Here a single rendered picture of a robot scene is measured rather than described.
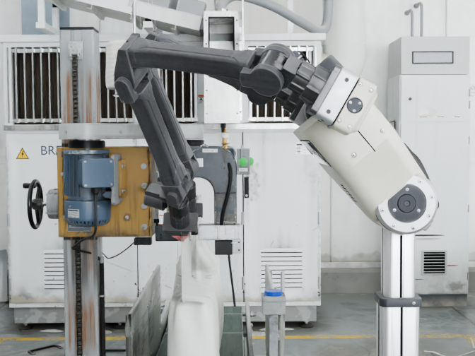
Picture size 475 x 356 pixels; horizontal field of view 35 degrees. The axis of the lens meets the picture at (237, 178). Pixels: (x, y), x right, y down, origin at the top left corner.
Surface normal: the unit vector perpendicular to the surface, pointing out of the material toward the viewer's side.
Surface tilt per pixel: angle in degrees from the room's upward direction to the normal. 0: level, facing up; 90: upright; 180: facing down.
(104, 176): 90
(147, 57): 127
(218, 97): 90
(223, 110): 90
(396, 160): 115
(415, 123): 90
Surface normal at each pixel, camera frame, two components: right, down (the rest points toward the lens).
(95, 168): 0.43, 0.04
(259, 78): -0.36, 0.66
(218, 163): 0.00, 0.05
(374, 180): 0.36, 0.46
